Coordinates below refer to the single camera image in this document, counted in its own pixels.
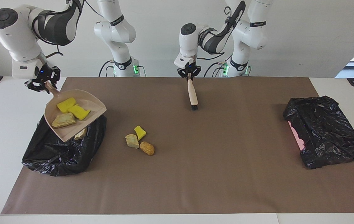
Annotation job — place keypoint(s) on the beige hand brush black bristles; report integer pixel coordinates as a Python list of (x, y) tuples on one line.
[(192, 93)]

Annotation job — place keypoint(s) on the large pale foam chunk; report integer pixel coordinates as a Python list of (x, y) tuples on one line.
[(63, 120)]

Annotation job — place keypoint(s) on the small yellow sponge wedge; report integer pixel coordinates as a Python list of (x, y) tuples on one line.
[(139, 132)]

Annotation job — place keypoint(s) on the slim tan foam chunk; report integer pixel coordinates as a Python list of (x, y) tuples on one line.
[(81, 134)]

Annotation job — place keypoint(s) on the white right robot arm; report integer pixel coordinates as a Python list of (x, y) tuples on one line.
[(18, 34)]

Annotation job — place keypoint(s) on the notched yellow sponge piece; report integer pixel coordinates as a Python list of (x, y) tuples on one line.
[(79, 112)]

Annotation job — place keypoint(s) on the brown table mat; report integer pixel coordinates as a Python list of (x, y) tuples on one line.
[(177, 193)]

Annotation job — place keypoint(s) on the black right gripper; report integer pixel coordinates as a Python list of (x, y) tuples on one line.
[(48, 74)]

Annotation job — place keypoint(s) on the brown rounded foam lump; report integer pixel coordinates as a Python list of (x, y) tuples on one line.
[(147, 148)]

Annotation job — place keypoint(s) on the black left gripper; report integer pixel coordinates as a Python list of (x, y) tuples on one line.
[(189, 70)]

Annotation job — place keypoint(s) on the small pale foam chunk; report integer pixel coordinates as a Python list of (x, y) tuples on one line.
[(132, 141)]

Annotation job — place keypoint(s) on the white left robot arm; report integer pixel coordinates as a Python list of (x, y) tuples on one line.
[(189, 43)]

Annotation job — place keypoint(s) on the pink bin wrapped black bag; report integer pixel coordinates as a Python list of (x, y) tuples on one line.
[(329, 133)]

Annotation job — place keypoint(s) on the pale pink plastic dustpan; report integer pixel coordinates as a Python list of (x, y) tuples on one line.
[(94, 107)]

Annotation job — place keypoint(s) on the open black bag lined bin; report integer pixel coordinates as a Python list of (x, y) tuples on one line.
[(55, 155)]

